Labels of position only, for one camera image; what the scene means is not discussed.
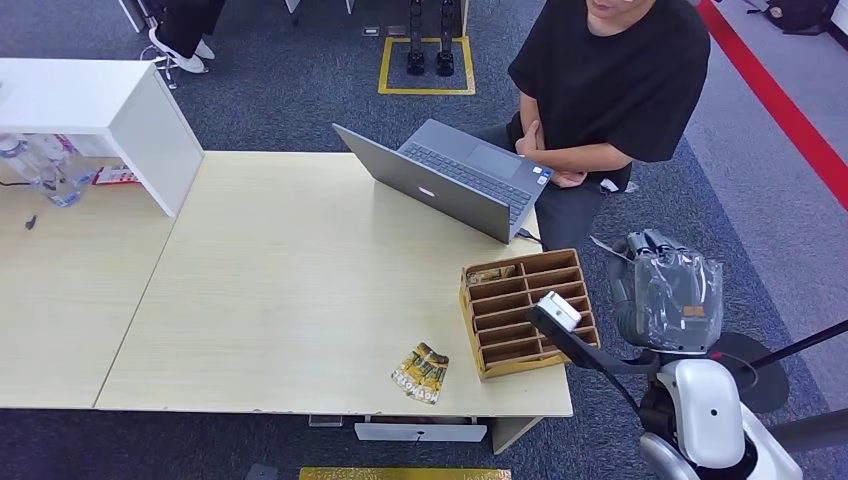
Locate person's left hand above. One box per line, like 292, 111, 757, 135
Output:
514, 119, 547, 161

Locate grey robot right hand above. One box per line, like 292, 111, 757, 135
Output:
606, 229, 725, 356

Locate brown cardboard slotted organizer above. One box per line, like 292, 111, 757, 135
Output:
458, 248, 602, 382

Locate person seated at desk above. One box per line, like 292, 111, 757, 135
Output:
473, 0, 712, 252

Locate card in organizer slot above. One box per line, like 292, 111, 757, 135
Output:
466, 264, 517, 286

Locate yellow green printed card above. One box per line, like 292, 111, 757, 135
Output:
390, 342, 450, 405

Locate person with white shoes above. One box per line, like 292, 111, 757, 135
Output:
146, 0, 228, 75

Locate grey open laptop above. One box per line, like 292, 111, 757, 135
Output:
332, 119, 555, 245

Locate black stand leg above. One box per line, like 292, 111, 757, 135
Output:
406, 0, 427, 77
435, 0, 457, 78

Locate yellow floor tape square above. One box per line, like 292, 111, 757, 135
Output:
377, 35, 477, 97

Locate black round-base stanchion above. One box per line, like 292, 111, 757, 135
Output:
712, 320, 848, 415
768, 408, 848, 456

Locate beige desk leg panel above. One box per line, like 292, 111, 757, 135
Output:
491, 417, 546, 456

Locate white under-desk drawer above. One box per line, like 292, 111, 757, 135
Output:
353, 421, 489, 444

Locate gold floor mat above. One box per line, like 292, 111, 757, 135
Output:
298, 467, 513, 480

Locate metal chair base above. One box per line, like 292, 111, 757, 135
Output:
139, 44, 180, 91

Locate red white paper pack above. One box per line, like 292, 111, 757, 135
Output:
91, 164, 140, 187

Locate white furniture leg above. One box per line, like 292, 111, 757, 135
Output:
117, 0, 148, 34

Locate white desk shelf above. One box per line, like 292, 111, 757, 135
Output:
0, 57, 205, 218

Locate clear plastic water bottle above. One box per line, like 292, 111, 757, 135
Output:
36, 134, 99, 190
0, 134, 84, 208

